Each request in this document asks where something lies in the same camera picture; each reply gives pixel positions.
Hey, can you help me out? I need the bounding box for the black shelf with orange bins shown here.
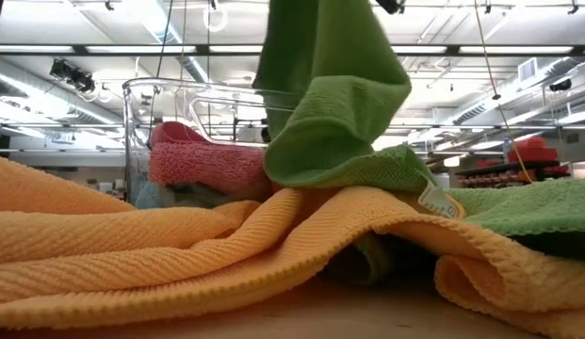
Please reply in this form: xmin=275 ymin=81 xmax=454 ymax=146
xmin=454 ymin=159 xmax=572 ymax=189

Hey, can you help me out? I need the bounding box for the white hanging ring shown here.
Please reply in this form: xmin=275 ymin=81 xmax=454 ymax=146
xmin=202 ymin=2 xmax=230 ymax=33

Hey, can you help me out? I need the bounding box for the red object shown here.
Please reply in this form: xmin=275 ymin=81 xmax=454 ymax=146
xmin=506 ymin=136 xmax=561 ymax=164

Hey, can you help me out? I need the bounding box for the yellowish hanging cable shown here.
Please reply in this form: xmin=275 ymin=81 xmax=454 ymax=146
xmin=173 ymin=0 xmax=188 ymax=123

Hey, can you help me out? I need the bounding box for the pink microfiber towel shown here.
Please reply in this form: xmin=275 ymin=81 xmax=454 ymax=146
xmin=148 ymin=121 xmax=274 ymax=202

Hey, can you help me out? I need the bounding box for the black ceiling-hung equipment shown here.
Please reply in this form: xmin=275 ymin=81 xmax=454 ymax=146
xmin=49 ymin=58 xmax=96 ymax=94

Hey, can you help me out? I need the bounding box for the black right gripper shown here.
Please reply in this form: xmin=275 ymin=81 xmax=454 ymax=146
xmin=375 ymin=0 xmax=407 ymax=15

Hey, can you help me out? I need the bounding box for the dark hanging cable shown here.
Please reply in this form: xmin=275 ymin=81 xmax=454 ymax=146
xmin=148 ymin=0 xmax=175 ymax=137

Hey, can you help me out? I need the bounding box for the white ceiling vent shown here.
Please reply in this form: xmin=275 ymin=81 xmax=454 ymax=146
xmin=517 ymin=56 xmax=539 ymax=82

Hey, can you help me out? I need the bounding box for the thin hanging cable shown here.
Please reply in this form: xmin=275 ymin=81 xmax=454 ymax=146
xmin=206 ymin=0 xmax=213 ymax=137

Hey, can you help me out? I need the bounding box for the clear plastic bin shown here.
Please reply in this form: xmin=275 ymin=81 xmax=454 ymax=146
xmin=122 ymin=77 xmax=301 ymax=211

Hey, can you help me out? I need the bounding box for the blue microfiber towel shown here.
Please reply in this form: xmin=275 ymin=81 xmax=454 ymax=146
xmin=133 ymin=180 xmax=236 ymax=211

